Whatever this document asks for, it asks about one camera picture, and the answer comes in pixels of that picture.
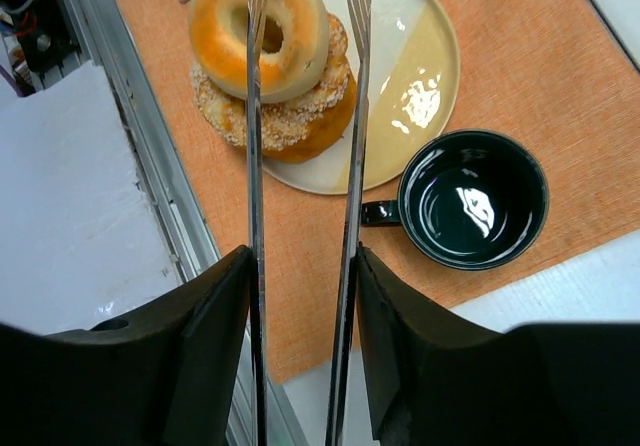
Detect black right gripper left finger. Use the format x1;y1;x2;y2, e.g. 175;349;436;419
1;245;251;445

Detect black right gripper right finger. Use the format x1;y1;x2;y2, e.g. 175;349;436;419
356;247;639;445

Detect large orange swirl bread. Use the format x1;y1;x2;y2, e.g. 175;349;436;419
190;13;357;163

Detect glazed donut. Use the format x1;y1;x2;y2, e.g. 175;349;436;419
188;0;329;103

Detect metal serving tongs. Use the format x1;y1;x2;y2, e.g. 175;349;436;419
246;0;371;445

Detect dark green mug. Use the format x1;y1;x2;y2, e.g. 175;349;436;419
361;130;550;271

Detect cream ceramic plate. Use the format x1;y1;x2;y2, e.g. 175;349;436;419
263;0;460;195

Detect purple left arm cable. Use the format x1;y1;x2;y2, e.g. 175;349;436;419
0;60;26;98

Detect aluminium table frame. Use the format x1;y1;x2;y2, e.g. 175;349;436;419
29;0;311;446

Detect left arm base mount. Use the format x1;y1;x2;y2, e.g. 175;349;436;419
1;0;79;75

